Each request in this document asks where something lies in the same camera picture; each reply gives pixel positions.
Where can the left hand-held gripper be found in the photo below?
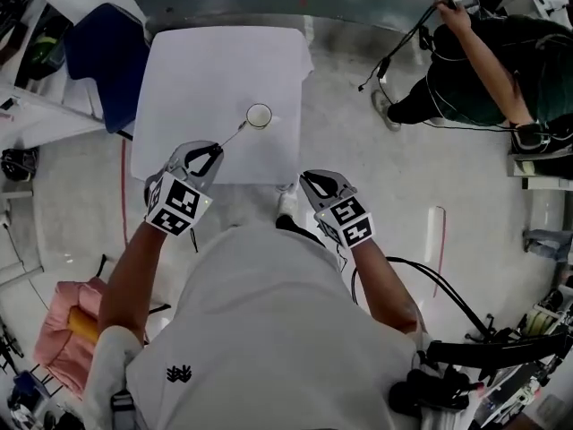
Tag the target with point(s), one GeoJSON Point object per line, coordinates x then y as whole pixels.
{"type": "Point", "coordinates": [179, 202]}

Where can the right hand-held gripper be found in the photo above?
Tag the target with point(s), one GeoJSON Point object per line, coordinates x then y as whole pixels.
{"type": "Point", "coordinates": [351, 220]}

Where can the small metal spoon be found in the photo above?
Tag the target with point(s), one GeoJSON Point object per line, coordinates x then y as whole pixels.
{"type": "Point", "coordinates": [232, 136]}

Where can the white cup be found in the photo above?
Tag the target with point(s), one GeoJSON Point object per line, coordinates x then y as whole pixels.
{"type": "Point", "coordinates": [259, 116]}

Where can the person's left forearm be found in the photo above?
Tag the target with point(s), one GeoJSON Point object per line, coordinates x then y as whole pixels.
{"type": "Point", "coordinates": [130, 280]}

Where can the person's right forearm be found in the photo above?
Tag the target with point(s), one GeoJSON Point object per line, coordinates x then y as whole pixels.
{"type": "Point", "coordinates": [380, 285]}

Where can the person's white shoe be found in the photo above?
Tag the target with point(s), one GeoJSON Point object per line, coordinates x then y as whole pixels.
{"type": "Point", "coordinates": [287, 200]}

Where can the person's black trousers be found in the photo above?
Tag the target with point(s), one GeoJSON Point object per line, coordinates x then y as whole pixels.
{"type": "Point", "coordinates": [293, 226]}

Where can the table with white cloth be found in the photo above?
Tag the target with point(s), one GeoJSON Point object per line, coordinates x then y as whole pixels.
{"type": "Point", "coordinates": [201, 83]}

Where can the blue chair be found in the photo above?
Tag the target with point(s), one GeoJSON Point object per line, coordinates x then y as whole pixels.
{"type": "Point", "coordinates": [107, 61]}

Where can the person's white shirt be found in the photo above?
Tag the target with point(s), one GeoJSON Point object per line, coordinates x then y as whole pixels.
{"type": "Point", "coordinates": [268, 329]}

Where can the white metal shelf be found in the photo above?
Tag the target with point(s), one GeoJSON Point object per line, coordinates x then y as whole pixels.
{"type": "Point", "coordinates": [36, 119]}

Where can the black helmet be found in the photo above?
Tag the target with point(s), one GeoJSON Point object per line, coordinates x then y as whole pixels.
{"type": "Point", "coordinates": [18, 164]}

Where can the orange cylinder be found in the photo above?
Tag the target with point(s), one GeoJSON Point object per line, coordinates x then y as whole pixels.
{"type": "Point", "coordinates": [82, 324]}

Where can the pink cushion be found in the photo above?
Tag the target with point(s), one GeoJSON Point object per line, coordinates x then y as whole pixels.
{"type": "Point", "coordinates": [58, 343]}

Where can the white desk frame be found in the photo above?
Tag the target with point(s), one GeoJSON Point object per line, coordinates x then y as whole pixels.
{"type": "Point", "coordinates": [18, 271]}

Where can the black camera gear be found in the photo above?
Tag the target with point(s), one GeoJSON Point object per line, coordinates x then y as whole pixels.
{"type": "Point", "coordinates": [430, 394]}

